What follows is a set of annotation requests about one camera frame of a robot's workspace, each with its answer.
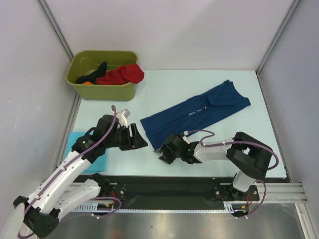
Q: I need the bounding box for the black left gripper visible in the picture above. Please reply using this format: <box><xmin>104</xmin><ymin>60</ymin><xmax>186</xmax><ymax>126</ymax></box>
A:
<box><xmin>105</xmin><ymin>123</ymin><xmax>148</xmax><ymax>151</ymax></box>

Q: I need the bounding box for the navy blue t shirt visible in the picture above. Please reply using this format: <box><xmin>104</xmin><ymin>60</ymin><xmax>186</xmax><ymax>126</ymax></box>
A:
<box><xmin>140</xmin><ymin>80</ymin><xmax>251</xmax><ymax>150</ymax></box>

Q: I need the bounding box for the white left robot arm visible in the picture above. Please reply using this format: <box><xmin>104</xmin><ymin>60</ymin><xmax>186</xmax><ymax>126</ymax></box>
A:
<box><xmin>13</xmin><ymin>106</ymin><xmax>148</xmax><ymax>239</ymax></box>

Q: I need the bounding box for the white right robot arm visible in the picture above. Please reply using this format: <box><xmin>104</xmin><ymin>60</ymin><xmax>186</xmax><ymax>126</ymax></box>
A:
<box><xmin>155</xmin><ymin>131</ymin><xmax>279</xmax><ymax>201</ymax></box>

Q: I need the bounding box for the folded turquoise t shirt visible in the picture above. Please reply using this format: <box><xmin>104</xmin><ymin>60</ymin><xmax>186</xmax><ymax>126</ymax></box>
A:
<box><xmin>63</xmin><ymin>131</ymin><xmax>107</xmax><ymax>174</ymax></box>

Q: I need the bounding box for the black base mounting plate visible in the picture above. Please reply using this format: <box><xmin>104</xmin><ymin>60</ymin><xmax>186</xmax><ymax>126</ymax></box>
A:
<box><xmin>72</xmin><ymin>174</ymin><xmax>260</xmax><ymax>209</ymax></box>

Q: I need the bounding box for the red t shirt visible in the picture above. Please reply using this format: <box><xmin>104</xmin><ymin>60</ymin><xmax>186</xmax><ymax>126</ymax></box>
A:
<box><xmin>95</xmin><ymin>63</ymin><xmax>145</xmax><ymax>85</ymax></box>

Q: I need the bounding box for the orange garment in bin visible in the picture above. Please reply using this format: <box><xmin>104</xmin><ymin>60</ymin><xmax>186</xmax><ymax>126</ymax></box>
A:
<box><xmin>82</xmin><ymin>81</ymin><xmax>93</xmax><ymax>85</ymax></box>

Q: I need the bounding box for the black garment in bin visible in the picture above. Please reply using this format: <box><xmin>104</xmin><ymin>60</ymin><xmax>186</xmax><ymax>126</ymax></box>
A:
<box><xmin>76</xmin><ymin>61</ymin><xmax>108</xmax><ymax>85</ymax></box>

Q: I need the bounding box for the olive green plastic bin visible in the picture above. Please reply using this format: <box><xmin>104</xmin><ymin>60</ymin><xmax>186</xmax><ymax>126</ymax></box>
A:
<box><xmin>66</xmin><ymin>50</ymin><xmax>138</xmax><ymax>101</ymax></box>

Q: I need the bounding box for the white slotted cable duct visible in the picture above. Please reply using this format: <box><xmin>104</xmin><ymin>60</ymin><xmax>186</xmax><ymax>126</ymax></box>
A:
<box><xmin>72</xmin><ymin>202</ymin><xmax>248</xmax><ymax>215</ymax></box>

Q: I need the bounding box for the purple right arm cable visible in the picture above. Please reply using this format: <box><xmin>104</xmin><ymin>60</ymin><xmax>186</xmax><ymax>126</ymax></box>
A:
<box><xmin>183</xmin><ymin>129</ymin><xmax>279</xmax><ymax>221</ymax></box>

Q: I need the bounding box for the aluminium frame rail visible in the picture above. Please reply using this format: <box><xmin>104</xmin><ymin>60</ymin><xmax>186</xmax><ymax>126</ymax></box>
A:
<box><xmin>37</xmin><ymin>182</ymin><xmax>309</xmax><ymax>205</ymax></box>

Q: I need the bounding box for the left aluminium corner post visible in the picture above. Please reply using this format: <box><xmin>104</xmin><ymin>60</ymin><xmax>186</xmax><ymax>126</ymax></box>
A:
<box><xmin>36</xmin><ymin>0</ymin><xmax>74</xmax><ymax>61</ymax></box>

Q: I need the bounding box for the aluminium corner post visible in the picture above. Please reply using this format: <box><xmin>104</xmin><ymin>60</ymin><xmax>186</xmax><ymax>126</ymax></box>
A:
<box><xmin>255</xmin><ymin>0</ymin><xmax>302</xmax><ymax>77</ymax></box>
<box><xmin>36</xmin><ymin>0</ymin><xmax>74</xmax><ymax>61</ymax></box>

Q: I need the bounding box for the right aluminium corner post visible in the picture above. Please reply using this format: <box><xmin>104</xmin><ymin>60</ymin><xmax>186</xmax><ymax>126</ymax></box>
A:
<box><xmin>255</xmin><ymin>0</ymin><xmax>302</xmax><ymax>77</ymax></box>

